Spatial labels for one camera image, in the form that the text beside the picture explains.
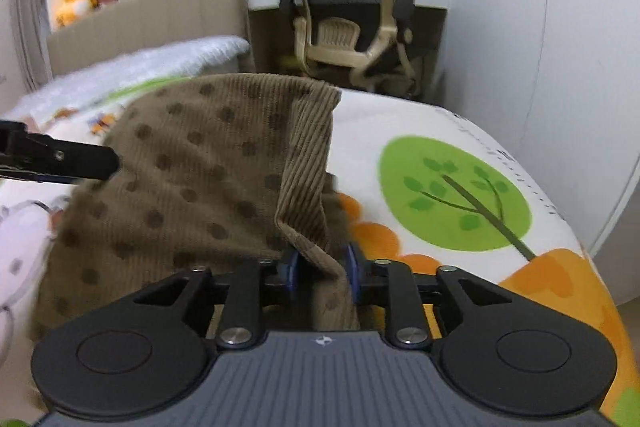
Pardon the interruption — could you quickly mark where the brown corduroy garment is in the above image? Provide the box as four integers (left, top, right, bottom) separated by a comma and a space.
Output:
29, 74, 359, 339

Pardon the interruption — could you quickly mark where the white quilted mattress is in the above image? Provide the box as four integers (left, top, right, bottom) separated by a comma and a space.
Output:
2, 36, 250, 124

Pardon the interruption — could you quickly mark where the cartoon animal play mat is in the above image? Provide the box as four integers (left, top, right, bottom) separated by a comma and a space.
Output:
1, 77, 639, 426

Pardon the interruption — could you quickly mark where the yellow plush toy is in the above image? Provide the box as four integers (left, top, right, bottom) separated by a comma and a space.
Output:
55, 0, 98, 28

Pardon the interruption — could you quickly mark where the beige upholstered headboard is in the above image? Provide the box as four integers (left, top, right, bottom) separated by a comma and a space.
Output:
47, 0, 250, 76

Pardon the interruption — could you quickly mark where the beige mesh office chair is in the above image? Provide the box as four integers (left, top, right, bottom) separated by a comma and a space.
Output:
280, 0, 419, 98

